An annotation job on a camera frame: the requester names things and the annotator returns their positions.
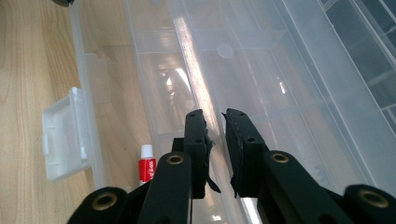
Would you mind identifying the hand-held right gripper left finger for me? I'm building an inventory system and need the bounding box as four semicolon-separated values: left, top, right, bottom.
172;108;222;200

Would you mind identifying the red and white tube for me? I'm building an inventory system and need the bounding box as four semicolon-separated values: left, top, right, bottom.
137;143;158;187

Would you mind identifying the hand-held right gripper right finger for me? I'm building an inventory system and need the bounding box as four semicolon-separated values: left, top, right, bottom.
221;107;271;199

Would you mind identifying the clear plastic storage box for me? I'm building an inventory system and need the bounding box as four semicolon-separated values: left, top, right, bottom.
41;0;396;224

